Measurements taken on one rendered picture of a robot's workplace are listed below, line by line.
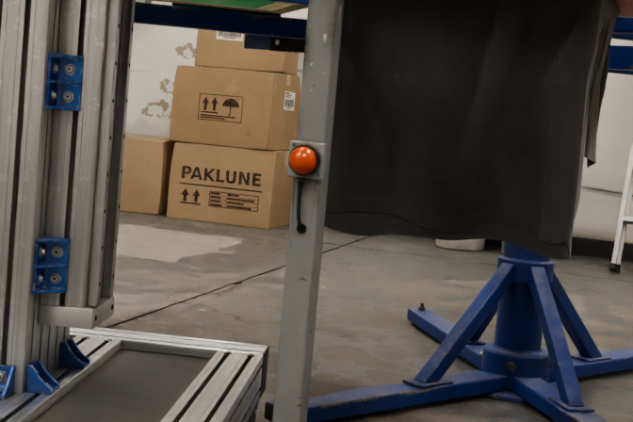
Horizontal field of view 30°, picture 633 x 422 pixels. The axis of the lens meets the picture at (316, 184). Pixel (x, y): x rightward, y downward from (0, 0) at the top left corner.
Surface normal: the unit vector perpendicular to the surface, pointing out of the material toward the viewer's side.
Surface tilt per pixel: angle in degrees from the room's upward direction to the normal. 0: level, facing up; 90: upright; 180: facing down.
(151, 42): 90
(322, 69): 90
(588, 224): 90
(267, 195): 90
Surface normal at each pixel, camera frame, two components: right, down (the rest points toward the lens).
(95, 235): -0.08, 0.07
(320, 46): -0.29, 0.04
